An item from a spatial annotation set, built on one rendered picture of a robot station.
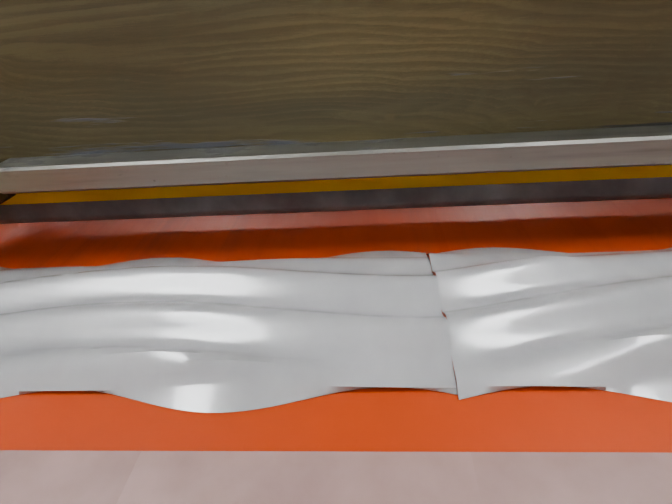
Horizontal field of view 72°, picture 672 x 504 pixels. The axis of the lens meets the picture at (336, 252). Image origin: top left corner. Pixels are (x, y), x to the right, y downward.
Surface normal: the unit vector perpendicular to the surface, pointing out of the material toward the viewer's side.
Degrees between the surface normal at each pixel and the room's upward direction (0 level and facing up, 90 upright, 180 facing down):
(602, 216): 0
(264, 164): 90
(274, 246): 0
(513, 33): 90
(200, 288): 31
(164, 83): 90
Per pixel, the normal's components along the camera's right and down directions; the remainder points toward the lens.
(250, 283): -0.16, -0.45
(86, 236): -0.07, -0.87
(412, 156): -0.05, 0.51
